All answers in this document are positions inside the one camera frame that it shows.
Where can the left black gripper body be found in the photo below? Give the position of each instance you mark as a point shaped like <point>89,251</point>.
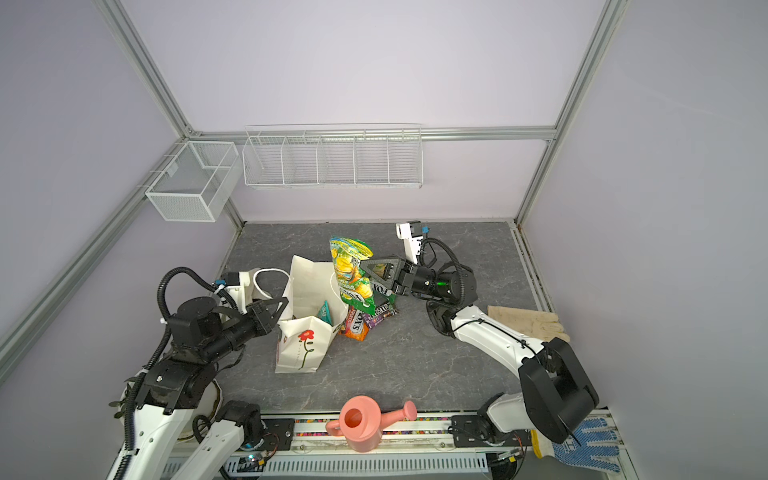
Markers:
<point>237,329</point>

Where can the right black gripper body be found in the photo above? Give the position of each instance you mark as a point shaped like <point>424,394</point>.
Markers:
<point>420,284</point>

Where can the brown M&M's packet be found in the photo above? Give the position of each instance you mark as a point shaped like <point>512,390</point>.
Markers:
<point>381,317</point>

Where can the green Fox's spring tea bag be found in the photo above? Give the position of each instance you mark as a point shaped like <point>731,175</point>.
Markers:
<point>356,288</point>

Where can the white paper gift bag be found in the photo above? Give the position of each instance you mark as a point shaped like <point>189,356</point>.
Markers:
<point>304,340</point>

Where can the teal snack pack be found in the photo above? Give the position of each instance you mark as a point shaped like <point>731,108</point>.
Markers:
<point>324,314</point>

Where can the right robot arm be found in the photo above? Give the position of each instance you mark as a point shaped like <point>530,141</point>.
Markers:
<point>556,394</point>

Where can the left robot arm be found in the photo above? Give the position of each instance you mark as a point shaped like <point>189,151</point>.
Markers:
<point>167,394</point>

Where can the small potted plant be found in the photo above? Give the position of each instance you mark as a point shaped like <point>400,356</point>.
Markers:
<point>119,406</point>

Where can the beige work glove right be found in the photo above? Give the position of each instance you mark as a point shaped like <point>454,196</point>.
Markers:
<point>544,326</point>

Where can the pink watering can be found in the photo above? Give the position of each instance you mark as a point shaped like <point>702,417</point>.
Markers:
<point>362,422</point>

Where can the white mesh box basket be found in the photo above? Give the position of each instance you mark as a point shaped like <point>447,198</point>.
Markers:
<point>197,182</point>

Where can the white blue dotted glove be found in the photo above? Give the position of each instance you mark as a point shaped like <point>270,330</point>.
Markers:
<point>594,445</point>

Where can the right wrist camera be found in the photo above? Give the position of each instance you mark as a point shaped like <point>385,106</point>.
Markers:
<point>412,234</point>

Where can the white wire shelf basket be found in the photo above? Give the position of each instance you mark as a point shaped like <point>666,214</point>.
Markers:
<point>333,155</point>

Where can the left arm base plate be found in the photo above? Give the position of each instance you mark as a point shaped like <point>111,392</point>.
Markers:
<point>278,434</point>

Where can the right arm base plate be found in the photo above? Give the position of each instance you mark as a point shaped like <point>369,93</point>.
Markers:
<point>474,431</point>

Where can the white vented rail cover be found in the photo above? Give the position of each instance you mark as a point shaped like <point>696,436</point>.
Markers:
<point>359,466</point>

